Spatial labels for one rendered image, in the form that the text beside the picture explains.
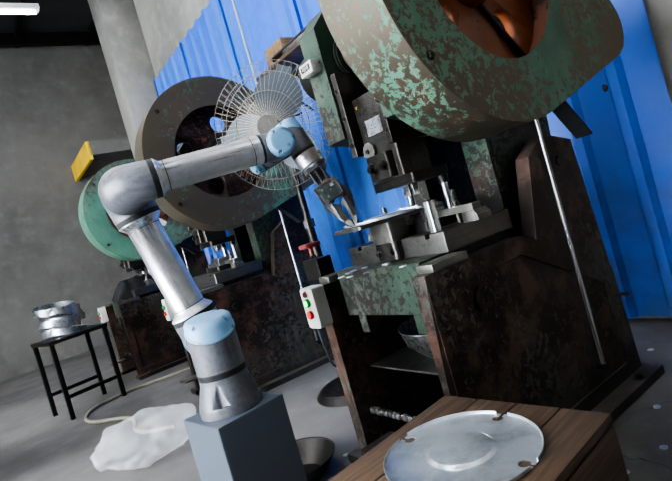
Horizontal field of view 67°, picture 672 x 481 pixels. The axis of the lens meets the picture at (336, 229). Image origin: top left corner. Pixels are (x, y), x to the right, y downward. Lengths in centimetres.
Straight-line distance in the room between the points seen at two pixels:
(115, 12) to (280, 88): 496
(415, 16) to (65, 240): 708
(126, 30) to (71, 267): 322
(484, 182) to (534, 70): 42
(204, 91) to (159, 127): 33
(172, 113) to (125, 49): 424
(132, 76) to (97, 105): 167
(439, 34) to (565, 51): 50
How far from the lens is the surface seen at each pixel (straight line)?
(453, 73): 121
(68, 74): 854
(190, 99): 286
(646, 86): 247
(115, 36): 705
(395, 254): 154
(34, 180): 802
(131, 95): 679
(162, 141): 274
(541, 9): 170
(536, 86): 145
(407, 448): 109
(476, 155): 171
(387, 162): 157
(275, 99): 239
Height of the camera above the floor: 82
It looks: 1 degrees down
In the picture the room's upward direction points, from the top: 16 degrees counter-clockwise
